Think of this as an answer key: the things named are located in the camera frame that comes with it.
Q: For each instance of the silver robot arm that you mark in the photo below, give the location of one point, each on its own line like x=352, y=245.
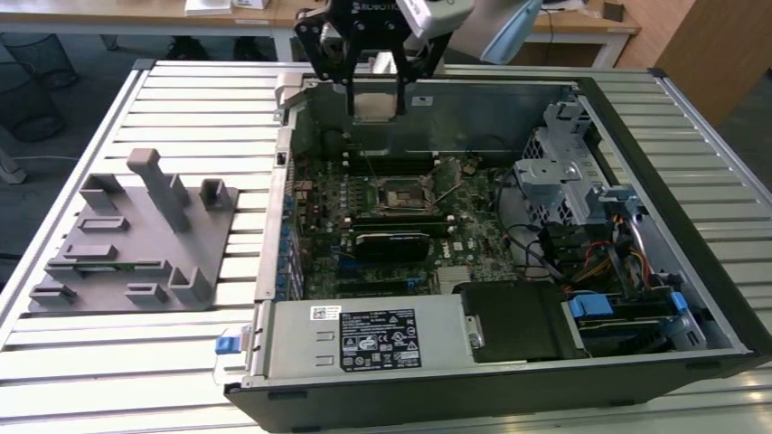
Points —
x=476, y=31

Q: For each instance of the white desk leg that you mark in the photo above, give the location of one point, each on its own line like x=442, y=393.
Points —
x=8, y=163

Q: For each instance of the white box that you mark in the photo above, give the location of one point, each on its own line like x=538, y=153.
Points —
x=208, y=6
x=250, y=3

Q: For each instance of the silver CPU with green edge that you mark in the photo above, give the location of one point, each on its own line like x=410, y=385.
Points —
x=375, y=106

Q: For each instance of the wooden desk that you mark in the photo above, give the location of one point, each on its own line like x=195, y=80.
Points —
x=91, y=19

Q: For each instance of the black graphics card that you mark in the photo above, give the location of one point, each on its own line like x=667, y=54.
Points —
x=392, y=248

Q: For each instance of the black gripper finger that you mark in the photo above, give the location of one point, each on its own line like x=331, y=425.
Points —
x=320, y=50
x=422, y=59

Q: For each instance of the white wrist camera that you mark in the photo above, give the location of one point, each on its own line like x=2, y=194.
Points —
x=438, y=18

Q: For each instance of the grey parts rack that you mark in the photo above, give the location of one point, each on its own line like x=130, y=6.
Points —
x=199, y=244

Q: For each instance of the blue case latch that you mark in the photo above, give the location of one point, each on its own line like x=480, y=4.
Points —
x=226, y=346

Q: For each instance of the black RAM slot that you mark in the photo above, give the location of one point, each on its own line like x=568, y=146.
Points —
x=392, y=168
x=398, y=229
x=398, y=221
x=392, y=158

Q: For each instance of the CPU socket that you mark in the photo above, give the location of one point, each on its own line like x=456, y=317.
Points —
x=400, y=199

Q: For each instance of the black PC case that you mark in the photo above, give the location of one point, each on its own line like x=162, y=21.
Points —
x=422, y=407

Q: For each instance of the hard disk in blue carrier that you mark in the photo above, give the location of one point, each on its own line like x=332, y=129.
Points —
x=590, y=307

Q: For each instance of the black mesh bin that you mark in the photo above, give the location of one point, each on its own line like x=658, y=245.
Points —
x=24, y=104
x=46, y=54

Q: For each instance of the black expansion slot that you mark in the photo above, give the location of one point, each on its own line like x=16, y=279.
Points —
x=371, y=285

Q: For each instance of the silver power supply unit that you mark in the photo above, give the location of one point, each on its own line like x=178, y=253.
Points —
x=295, y=343

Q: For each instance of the green RAM stick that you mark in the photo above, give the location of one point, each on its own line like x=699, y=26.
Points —
x=123, y=267

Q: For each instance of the silver chipset heatsink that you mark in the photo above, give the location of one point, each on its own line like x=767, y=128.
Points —
x=455, y=276

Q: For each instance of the coin cell battery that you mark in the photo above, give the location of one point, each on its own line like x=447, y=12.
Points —
x=468, y=168

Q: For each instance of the small black box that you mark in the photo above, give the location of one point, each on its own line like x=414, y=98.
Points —
x=614, y=11

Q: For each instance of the green motherboard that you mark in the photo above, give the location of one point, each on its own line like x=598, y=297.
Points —
x=326, y=267

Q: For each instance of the wooden cabinet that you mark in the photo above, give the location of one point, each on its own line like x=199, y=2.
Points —
x=712, y=54

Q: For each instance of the blue board connector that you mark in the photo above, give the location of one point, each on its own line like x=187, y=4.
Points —
x=414, y=284

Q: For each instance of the blue drive latch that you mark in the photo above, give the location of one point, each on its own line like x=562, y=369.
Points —
x=679, y=302

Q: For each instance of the silver drive cage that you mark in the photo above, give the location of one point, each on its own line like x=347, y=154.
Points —
x=543, y=181

